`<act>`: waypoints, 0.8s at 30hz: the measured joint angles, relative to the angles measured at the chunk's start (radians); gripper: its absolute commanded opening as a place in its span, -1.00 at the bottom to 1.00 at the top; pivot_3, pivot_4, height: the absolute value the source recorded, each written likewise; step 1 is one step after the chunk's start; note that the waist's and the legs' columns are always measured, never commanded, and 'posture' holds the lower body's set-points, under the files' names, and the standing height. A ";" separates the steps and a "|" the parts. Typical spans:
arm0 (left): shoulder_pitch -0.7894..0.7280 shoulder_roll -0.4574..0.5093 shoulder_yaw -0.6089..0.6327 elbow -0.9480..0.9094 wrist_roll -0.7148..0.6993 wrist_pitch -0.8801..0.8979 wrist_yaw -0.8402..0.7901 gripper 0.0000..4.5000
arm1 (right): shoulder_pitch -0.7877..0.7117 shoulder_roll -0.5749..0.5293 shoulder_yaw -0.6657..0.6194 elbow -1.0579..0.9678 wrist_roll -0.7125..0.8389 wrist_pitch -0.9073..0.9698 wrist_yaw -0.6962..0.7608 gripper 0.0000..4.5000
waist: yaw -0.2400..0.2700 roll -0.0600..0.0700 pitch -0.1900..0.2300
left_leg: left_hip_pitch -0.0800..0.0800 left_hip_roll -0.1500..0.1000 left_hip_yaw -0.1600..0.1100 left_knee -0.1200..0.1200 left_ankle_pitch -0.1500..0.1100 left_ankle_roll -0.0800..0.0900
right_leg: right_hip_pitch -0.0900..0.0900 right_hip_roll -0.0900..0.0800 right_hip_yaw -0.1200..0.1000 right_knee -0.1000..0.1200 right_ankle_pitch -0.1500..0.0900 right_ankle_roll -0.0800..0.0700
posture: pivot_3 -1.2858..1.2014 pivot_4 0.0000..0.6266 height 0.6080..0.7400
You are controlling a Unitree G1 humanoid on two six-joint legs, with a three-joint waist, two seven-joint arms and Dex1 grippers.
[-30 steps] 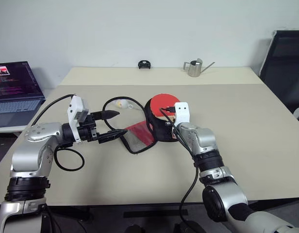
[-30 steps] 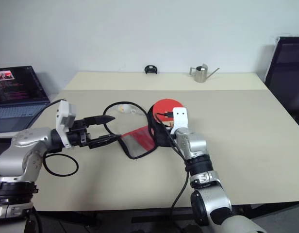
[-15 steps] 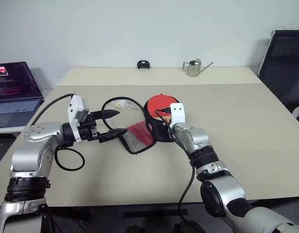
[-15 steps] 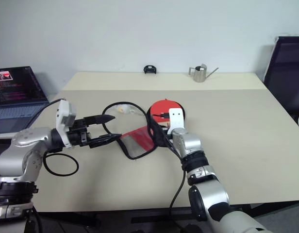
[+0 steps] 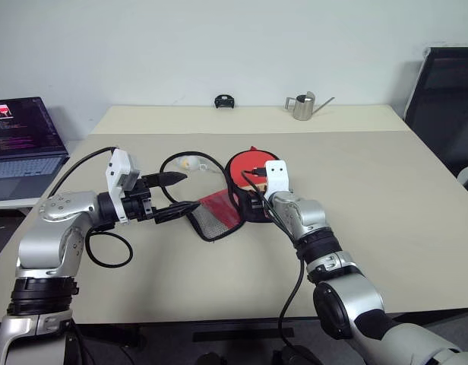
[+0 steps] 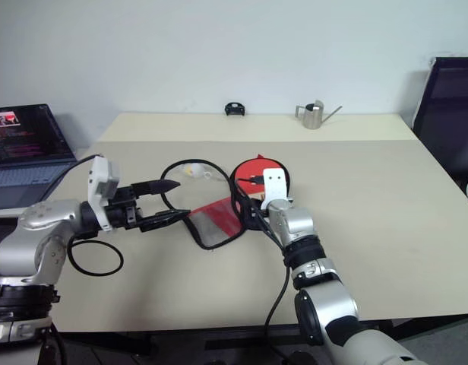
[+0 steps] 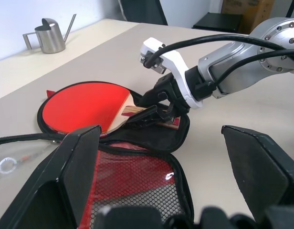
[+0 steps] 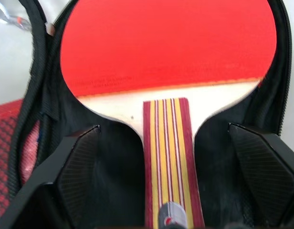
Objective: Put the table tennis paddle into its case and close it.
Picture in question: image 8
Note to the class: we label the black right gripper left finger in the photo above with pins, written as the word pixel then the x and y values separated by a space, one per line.
pixel 70 171

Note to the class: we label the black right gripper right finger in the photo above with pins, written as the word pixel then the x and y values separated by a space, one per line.
pixel 264 167

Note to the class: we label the red and black paddle case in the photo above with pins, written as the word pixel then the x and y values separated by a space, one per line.
pixel 268 95

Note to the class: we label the red table tennis paddle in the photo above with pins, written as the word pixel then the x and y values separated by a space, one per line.
pixel 161 47

